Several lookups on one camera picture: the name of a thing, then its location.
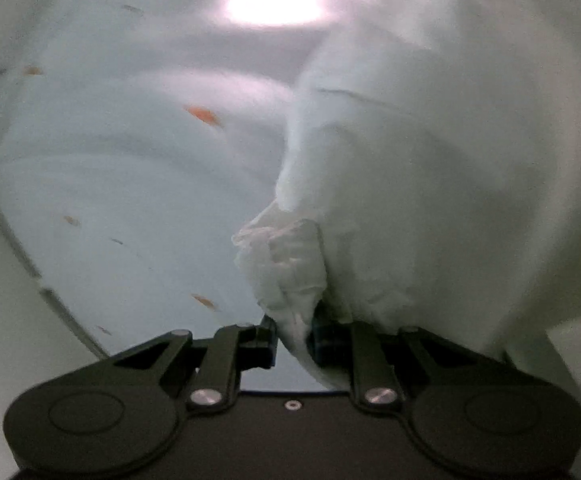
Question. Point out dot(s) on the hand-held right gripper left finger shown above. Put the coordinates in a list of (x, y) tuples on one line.
[(258, 347)]

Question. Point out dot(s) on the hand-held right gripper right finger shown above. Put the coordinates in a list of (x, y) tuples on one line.
[(365, 355)]

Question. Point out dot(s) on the white shirt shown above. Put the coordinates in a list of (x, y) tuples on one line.
[(420, 185)]

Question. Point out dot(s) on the carrot printed pale sheet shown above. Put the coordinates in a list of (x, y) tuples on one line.
[(120, 160)]

